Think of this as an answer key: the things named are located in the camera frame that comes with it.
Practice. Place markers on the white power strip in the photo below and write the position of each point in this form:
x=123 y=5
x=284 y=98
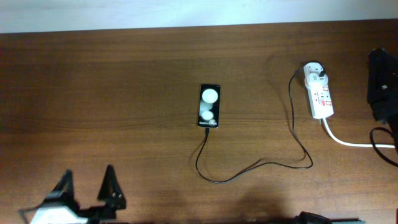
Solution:
x=320 y=102

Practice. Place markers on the white charger adapter plug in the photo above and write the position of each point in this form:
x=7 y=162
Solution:
x=315 y=75

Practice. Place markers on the black flip smartphone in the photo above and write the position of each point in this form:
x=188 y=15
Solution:
x=209 y=106

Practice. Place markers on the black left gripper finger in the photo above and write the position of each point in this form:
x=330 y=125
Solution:
x=64 y=189
x=110 y=192

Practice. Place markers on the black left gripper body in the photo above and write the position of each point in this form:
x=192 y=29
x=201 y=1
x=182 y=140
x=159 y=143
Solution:
x=96 y=216

